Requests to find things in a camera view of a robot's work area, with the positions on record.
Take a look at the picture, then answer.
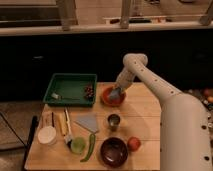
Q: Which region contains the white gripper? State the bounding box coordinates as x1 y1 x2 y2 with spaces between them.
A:
115 69 135 94

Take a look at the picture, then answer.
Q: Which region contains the blue grey sponge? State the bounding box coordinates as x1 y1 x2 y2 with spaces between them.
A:
108 88 120 101

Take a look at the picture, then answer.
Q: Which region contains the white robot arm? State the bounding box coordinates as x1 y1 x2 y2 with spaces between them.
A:
111 53 212 171

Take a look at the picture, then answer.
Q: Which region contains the dark brown bowl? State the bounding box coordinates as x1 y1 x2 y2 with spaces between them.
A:
100 137 128 168

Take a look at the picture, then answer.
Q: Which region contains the dark red grapes bunch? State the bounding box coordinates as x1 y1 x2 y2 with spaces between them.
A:
84 85 94 100

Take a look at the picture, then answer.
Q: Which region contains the small metal cup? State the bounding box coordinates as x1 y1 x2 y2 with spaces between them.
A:
107 114 121 131

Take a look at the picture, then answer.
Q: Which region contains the grey triangular cloth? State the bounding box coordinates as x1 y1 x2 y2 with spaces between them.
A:
75 114 99 133

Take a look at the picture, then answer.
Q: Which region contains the green plastic tray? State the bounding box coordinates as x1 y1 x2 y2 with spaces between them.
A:
43 73 97 107

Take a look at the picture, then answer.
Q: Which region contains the red tomato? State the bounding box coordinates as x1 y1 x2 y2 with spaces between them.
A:
127 137 141 152

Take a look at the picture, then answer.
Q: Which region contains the small metal spoon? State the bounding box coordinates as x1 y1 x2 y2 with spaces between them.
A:
51 93 79 100

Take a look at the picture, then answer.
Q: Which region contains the green round lid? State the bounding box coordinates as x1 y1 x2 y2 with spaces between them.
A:
71 137 86 154

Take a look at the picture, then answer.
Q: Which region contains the white round container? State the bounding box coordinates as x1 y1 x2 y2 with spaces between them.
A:
37 126 56 145

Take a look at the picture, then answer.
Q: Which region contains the white handled brush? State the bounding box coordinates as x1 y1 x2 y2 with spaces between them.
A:
64 109 73 147

